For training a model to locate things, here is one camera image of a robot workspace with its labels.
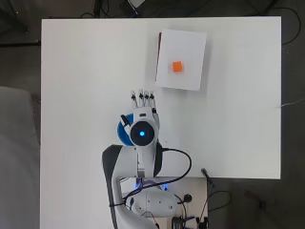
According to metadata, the orange cube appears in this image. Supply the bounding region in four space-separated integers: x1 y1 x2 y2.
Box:
172 60 185 73

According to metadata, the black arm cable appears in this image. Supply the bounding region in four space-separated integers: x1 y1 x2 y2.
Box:
109 147 193 208

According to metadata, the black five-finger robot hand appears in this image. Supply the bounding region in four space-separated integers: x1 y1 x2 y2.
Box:
119 90 161 129

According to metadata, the black floor cable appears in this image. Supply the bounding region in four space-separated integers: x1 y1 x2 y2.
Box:
280 6 302 46

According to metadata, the blue round tub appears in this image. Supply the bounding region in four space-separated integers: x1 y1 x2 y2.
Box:
116 113 136 147

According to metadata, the thin white cable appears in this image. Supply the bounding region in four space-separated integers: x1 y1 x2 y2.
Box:
278 98 305 110

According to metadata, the black plug on cable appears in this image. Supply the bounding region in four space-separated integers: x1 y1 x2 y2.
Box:
200 168 215 187

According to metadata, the black base cable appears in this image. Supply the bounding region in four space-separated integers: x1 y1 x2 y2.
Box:
203 190 233 214

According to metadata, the dark red book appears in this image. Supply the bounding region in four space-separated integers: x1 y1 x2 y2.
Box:
154 31 163 82

